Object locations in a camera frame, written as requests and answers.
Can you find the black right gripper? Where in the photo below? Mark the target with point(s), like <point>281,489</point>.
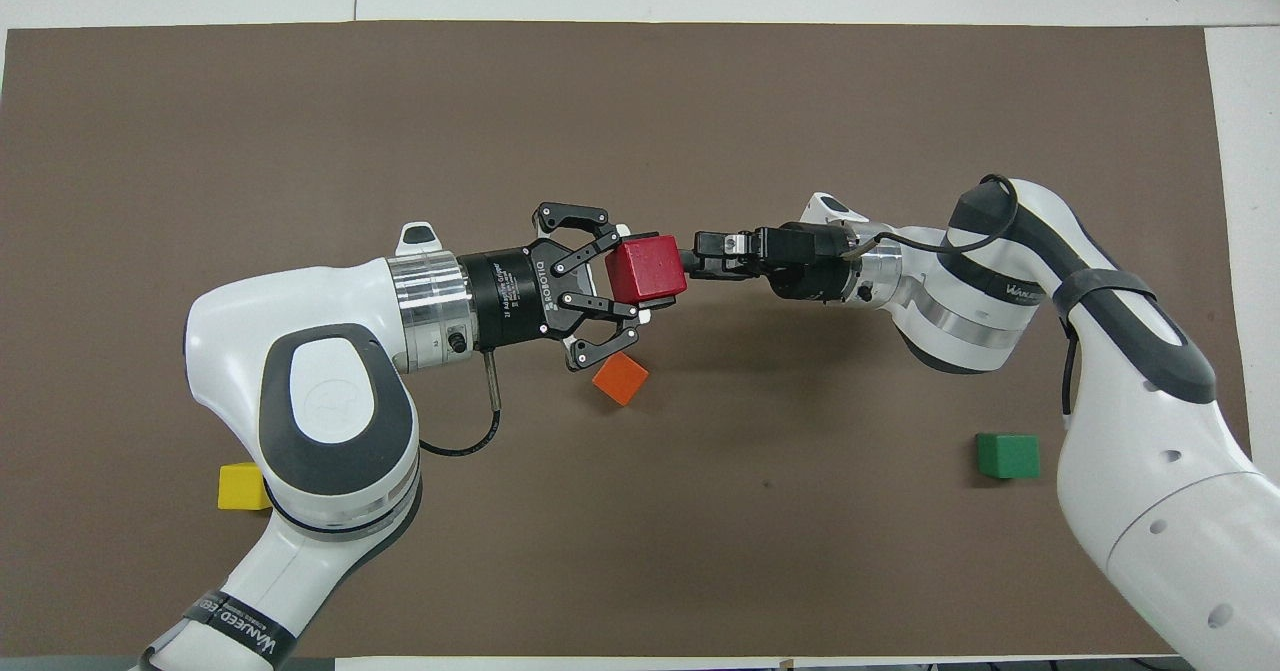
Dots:
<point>810,263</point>

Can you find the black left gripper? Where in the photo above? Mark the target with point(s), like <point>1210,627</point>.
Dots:
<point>510,296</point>

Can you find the red cube block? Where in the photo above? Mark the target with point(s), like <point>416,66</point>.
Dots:
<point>648,269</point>

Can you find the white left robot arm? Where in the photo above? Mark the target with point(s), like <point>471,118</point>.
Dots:
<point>330,401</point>

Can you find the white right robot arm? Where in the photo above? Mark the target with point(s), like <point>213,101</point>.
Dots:
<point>1140,471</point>

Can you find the orange cube block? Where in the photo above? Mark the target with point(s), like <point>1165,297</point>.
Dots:
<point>620,379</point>

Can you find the green cube block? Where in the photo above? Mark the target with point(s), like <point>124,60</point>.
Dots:
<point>1008,456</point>

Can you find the yellow cube block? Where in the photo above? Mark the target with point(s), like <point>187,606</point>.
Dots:
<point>240,486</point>

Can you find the brown table mat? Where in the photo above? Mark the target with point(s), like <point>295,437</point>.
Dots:
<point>640,101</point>

